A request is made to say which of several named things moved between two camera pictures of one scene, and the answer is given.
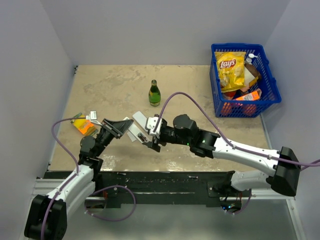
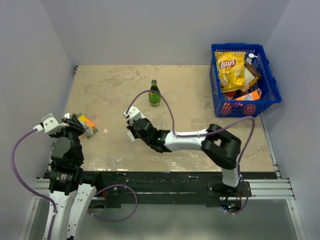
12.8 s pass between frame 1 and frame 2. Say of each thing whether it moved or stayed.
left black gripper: moved
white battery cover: stayed
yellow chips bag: stayed
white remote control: moved
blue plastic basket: stayed
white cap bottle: stayed
